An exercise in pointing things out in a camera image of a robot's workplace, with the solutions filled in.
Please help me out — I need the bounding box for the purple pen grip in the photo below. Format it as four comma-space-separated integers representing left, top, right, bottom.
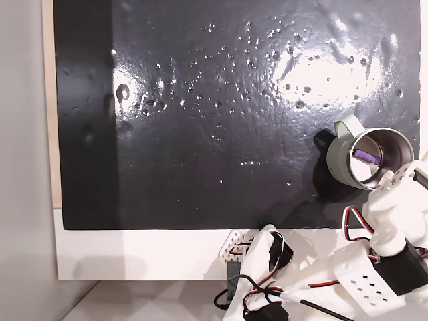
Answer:
354, 149, 383, 165

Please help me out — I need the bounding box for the pale green steel cup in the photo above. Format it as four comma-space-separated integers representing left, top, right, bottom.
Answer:
326, 114, 416, 191

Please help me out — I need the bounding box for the black glossy mat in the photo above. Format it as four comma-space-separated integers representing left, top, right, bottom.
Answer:
52, 0, 421, 231

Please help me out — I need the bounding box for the light wooden board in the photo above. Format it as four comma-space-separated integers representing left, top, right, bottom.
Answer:
41, 0, 63, 210

